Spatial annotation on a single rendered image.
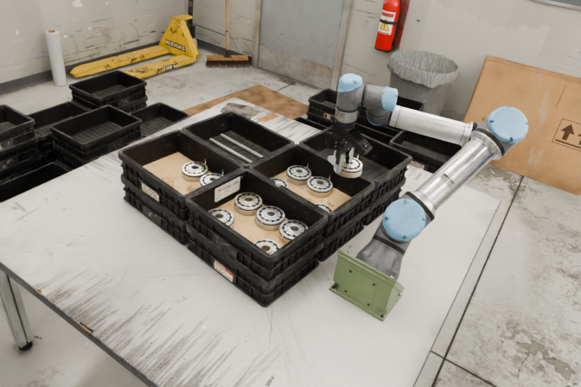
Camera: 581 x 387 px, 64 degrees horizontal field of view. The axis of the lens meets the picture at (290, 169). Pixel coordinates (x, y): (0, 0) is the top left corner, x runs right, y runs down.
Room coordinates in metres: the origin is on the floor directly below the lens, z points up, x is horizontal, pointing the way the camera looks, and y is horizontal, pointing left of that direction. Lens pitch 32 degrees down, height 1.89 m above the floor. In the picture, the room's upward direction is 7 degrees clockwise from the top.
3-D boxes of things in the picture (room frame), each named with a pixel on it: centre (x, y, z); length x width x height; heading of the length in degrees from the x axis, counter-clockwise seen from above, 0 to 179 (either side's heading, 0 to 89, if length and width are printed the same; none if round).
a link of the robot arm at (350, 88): (1.45, -0.16, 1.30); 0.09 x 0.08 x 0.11; 80
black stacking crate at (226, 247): (1.25, 0.10, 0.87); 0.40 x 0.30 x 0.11; 53
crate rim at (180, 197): (1.49, 0.42, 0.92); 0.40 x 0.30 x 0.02; 53
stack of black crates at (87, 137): (2.28, 1.11, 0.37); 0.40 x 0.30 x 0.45; 151
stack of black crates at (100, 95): (2.83, 1.26, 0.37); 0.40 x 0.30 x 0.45; 151
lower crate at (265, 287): (1.25, 0.10, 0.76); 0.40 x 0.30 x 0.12; 53
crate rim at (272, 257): (1.25, 0.10, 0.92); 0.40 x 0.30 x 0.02; 53
